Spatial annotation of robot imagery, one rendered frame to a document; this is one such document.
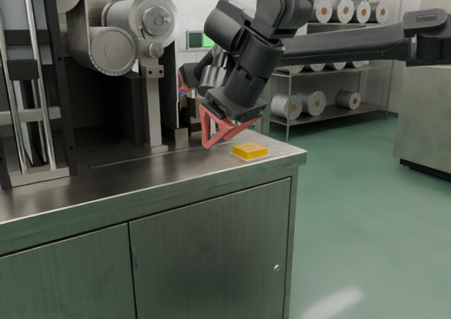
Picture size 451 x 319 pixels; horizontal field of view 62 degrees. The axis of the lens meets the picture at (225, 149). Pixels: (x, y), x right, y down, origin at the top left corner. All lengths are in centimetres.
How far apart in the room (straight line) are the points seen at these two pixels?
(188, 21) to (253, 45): 97
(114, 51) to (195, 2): 56
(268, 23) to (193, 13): 101
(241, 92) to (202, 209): 45
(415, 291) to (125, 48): 176
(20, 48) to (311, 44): 61
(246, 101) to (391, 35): 32
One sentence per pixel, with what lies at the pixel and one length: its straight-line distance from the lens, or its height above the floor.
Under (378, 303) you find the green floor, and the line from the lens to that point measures 205.
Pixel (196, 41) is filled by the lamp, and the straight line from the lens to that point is 153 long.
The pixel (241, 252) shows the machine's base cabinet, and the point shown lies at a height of 62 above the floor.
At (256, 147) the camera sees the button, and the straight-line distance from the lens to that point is 103.
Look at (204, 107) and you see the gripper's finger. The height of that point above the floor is 111.
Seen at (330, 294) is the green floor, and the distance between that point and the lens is 203.
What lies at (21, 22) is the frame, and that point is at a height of 124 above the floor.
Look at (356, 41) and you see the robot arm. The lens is 80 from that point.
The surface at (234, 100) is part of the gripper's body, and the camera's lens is 60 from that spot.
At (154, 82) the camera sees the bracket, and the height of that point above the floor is 109.
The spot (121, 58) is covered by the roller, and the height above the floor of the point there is 115.
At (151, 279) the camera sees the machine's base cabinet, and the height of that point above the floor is 64.
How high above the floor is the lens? 124
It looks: 18 degrees down
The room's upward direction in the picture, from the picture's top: straight up
